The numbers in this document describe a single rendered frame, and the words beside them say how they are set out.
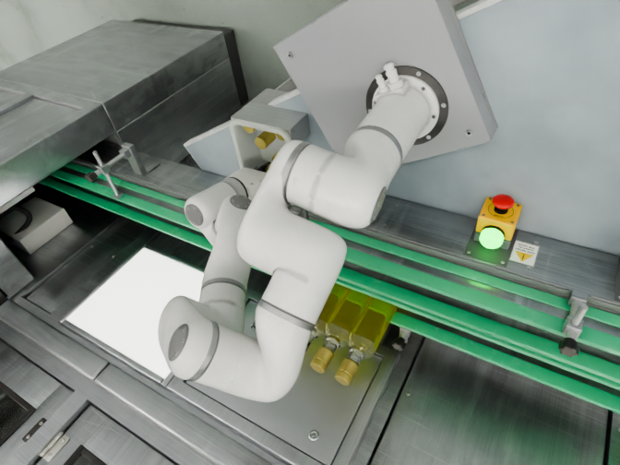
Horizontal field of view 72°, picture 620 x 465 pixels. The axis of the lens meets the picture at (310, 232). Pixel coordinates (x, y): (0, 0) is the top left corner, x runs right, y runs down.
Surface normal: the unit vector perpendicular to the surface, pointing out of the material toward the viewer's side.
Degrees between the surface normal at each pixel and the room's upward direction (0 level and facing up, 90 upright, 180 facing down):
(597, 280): 90
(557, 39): 0
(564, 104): 0
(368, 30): 2
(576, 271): 90
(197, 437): 90
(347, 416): 90
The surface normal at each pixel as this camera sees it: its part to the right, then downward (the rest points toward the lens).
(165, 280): -0.11, -0.71
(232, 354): 0.64, -0.25
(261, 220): -0.05, -0.43
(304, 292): 0.22, -0.05
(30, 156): 0.86, 0.29
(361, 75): -0.47, 0.65
